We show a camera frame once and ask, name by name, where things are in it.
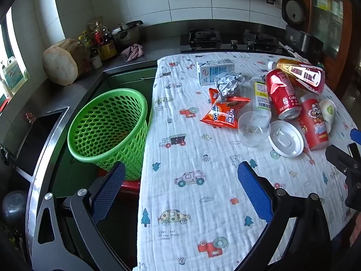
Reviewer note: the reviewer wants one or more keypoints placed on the clear bottle yellow label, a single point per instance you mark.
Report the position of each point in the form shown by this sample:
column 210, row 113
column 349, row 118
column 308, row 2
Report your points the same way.
column 261, row 96

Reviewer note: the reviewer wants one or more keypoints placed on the round wooden chopping block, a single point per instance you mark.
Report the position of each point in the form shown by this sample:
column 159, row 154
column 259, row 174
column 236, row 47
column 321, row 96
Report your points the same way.
column 60, row 66

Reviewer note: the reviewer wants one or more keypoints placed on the white blue milk carton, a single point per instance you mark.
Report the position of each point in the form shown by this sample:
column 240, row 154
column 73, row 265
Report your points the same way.
column 211, row 70

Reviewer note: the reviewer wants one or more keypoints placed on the steel pressure cooker pot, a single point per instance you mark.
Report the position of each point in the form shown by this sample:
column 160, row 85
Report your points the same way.
column 127, row 35

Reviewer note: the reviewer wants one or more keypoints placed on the steel kitchen sink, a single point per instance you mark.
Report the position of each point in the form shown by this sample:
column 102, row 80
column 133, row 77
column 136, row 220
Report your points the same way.
column 36, row 141

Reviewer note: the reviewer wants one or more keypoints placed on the dark round bowl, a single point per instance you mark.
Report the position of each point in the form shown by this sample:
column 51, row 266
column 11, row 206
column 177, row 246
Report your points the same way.
column 14, row 206

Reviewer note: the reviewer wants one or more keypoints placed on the white plastic lid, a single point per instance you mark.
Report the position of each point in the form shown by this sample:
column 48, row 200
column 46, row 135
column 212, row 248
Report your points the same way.
column 286, row 139

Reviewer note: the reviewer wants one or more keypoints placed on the black gas stove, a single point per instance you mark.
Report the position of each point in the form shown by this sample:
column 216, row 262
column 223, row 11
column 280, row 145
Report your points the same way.
column 225, row 43

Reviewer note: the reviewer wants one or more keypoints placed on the red white cloth knot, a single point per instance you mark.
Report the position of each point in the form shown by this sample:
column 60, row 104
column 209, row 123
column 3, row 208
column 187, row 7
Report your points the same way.
column 30, row 117

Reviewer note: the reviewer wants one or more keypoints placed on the green plastic mesh basket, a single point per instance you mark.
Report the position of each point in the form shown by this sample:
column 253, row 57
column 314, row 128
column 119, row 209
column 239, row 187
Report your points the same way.
column 84, row 124

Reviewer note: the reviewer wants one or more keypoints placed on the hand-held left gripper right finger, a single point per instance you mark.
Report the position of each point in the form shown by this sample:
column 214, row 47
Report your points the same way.
column 253, row 192

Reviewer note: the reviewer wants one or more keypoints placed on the clear plastic cup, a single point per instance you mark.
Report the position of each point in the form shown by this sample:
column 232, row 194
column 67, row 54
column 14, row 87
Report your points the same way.
column 252, row 131

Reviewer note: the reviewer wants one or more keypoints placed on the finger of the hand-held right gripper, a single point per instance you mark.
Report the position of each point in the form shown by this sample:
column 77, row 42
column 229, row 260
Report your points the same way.
column 356, row 134
column 342, row 159

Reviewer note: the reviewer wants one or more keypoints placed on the orange snack packet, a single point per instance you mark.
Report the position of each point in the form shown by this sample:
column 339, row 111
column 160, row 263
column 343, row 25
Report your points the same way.
column 213, row 96
column 222, row 114

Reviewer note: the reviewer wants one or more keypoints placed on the orange tea bottle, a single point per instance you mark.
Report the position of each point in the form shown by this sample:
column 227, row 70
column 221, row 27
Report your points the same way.
column 306, row 74

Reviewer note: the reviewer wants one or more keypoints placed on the small white cup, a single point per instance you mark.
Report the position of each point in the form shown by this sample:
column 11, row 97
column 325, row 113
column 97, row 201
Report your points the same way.
column 328, row 113

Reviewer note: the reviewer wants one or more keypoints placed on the black rice cooker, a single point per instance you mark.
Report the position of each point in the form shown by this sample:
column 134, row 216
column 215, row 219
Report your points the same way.
column 294, row 14

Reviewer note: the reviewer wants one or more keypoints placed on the small white jar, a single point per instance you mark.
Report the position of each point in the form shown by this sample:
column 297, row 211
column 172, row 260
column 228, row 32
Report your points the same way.
column 96, row 61

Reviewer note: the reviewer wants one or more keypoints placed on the silver foil wrapper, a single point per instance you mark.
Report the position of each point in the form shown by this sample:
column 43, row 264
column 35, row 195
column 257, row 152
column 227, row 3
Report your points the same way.
column 228, row 86

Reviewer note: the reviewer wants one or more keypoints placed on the yellow label oil bottle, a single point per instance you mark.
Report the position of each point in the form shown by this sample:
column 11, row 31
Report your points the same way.
column 107, row 45

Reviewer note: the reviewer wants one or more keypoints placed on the red plastic stool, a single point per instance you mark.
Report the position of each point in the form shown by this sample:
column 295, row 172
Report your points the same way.
column 128, row 185

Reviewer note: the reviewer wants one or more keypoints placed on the red cartoon drink can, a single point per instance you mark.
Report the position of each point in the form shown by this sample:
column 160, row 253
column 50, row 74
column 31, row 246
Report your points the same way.
column 313, row 124

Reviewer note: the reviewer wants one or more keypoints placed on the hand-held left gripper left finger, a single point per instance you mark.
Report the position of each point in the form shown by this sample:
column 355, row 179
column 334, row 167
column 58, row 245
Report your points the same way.
column 111, row 186

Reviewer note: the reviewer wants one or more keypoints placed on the printed cartoon car cloth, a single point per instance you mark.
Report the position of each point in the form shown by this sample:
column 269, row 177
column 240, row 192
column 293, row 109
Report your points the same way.
column 197, row 146

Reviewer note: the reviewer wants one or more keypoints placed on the green cap sauce bottle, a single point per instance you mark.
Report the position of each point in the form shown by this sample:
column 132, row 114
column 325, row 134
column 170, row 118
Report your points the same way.
column 86, row 41

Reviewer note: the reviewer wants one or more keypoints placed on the red cola can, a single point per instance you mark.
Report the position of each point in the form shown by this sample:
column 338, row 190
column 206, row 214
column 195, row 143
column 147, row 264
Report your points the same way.
column 282, row 96

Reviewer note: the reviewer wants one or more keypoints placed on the pink dish rag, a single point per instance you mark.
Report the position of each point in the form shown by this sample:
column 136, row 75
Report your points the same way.
column 132, row 52

